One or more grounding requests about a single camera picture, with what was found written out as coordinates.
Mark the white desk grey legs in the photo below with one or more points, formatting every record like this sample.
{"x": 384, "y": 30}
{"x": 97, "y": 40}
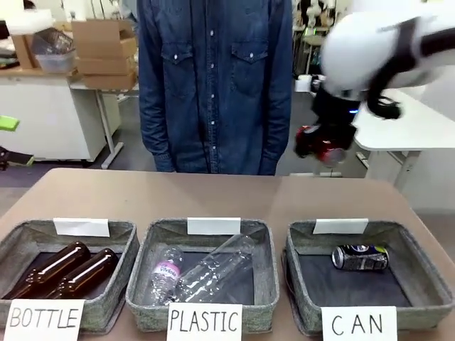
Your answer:
{"x": 106, "y": 117}

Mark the grey fabric basket plastic label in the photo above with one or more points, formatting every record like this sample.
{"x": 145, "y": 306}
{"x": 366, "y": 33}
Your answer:
{"x": 266, "y": 270}

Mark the green flat object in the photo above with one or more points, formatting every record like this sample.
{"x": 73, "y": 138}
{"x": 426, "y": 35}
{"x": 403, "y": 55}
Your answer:
{"x": 8, "y": 123}

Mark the crushed red can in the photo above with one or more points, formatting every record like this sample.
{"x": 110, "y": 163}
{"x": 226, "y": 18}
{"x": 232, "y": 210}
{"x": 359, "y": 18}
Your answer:
{"x": 325, "y": 149}

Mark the black and green device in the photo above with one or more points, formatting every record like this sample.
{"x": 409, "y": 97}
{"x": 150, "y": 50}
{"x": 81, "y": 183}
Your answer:
{"x": 16, "y": 158}

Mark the small clear bottle pink label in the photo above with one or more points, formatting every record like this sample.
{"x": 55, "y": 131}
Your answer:
{"x": 165, "y": 271}

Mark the grey fabric basket bottle label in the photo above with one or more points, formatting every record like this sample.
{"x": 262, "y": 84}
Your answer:
{"x": 117, "y": 270}

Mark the white cabinet wooden top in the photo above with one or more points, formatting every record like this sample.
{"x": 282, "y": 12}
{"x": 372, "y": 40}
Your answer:
{"x": 46, "y": 113}

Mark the white paper sign BOTTLE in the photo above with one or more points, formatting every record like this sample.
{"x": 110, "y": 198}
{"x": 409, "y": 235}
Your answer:
{"x": 42, "y": 318}

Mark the blank white card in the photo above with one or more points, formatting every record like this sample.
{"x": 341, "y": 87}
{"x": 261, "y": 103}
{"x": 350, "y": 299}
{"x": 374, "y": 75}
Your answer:
{"x": 340, "y": 226}
{"x": 213, "y": 226}
{"x": 81, "y": 227}

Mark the clear plastic bin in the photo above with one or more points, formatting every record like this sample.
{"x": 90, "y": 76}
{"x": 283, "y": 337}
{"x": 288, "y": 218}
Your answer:
{"x": 57, "y": 62}

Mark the crushed black can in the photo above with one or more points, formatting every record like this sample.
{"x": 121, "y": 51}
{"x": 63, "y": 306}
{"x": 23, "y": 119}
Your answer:
{"x": 359, "y": 257}

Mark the open cardboard box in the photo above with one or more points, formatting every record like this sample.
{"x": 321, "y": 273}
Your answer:
{"x": 99, "y": 33}

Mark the white foam block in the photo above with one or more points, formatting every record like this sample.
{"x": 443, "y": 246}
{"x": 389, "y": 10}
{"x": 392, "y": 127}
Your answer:
{"x": 33, "y": 21}

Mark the white paper sign CAN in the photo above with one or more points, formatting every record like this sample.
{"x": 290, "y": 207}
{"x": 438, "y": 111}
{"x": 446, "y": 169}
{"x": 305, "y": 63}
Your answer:
{"x": 359, "y": 323}

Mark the white paper sign PLASTIC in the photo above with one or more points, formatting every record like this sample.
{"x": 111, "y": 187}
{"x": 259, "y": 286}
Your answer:
{"x": 204, "y": 321}

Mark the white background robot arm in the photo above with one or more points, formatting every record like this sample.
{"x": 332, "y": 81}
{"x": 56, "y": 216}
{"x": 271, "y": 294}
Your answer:
{"x": 314, "y": 10}

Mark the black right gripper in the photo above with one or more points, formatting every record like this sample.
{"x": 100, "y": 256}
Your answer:
{"x": 332, "y": 113}

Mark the white table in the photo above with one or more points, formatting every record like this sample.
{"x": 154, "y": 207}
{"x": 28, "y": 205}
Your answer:
{"x": 409, "y": 128}

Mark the black mesh basket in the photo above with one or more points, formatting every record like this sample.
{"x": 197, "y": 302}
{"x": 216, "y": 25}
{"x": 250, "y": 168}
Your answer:
{"x": 53, "y": 44}

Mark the grey fabric basket can label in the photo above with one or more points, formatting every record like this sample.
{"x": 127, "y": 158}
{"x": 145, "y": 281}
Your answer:
{"x": 355, "y": 287}

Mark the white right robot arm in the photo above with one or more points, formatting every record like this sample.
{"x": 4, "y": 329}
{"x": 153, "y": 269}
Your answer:
{"x": 366, "y": 46}

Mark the brown glass bottle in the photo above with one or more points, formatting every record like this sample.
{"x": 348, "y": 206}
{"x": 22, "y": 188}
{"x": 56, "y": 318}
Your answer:
{"x": 89, "y": 271}
{"x": 46, "y": 270}

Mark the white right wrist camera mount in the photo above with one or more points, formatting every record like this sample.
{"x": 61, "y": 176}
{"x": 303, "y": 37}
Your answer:
{"x": 305, "y": 84}

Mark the tall cardboard box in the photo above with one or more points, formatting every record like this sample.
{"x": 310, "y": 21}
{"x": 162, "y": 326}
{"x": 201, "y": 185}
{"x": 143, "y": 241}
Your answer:
{"x": 23, "y": 49}

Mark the large clear plastic bottle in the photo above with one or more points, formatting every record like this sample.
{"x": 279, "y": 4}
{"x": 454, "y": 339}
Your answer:
{"x": 217, "y": 268}

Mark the person in denim shirt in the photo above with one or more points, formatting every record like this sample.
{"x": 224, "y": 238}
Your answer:
{"x": 213, "y": 85}

